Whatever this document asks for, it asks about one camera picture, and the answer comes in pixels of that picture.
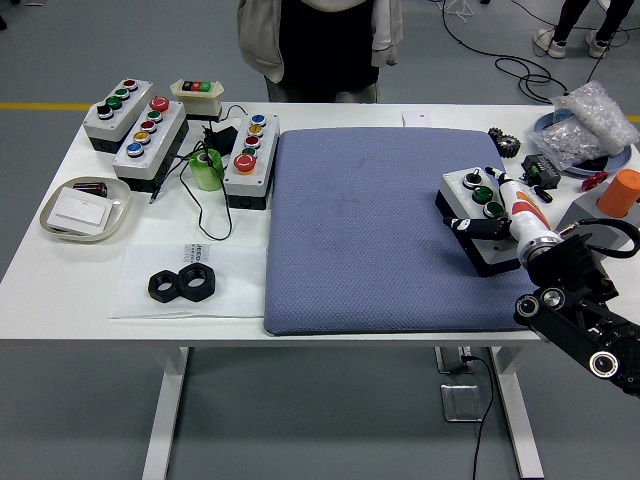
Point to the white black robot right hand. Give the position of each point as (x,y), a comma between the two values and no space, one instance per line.
(527,220)

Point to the grey four-button control box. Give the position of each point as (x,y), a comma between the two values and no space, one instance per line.
(460,187)

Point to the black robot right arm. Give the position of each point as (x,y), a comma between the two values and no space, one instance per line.
(565,310)

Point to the slim grey five-button box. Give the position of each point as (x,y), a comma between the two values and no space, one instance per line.
(262,150)

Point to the large grey five-button box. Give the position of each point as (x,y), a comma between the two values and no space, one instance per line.
(162,137)

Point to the small black plug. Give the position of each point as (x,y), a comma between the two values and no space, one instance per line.
(542,194)

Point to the black module green terminals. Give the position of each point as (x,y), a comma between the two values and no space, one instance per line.
(542,172)

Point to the black metal gear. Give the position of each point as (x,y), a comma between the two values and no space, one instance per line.
(507,146)

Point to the red clip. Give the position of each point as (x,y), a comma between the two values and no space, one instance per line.
(595,180)

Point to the clear bag of metal parts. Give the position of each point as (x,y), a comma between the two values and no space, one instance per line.
(565,142)

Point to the orange cylinder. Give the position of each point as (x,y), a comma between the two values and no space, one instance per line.
(620,192)

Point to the bubble wrap bag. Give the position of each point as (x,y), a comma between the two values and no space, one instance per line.
(600,115)

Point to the blue-grey quilted mat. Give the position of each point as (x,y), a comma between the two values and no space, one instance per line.
(370,225)

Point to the metal floor socket box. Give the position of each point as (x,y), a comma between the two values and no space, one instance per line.
(462,402)

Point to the person in white shoes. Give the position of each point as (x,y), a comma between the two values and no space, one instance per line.
(567,20)

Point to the white table leg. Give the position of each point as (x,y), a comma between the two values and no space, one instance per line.
(167,410)
(520,425)

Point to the clear plastic bag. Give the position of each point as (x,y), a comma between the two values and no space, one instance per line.
(235,285)

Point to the black power adapter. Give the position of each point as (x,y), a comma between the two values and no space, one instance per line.
(224,137)

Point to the green tape roll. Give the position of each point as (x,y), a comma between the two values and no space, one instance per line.
(206,172)

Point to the black hex nut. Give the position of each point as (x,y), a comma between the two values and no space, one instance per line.
(156,292)
(207,286)

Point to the white rounded tray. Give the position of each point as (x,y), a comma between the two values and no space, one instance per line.
(117,212)

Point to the grey box with black knob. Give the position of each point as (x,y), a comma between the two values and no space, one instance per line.
(125,115)

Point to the dark battery pack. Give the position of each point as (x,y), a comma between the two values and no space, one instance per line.
(92,189)

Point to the cream red-green switch box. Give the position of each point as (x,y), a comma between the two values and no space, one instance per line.
(200,102)

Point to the white wall switch panel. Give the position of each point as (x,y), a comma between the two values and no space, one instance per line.
(80,210)

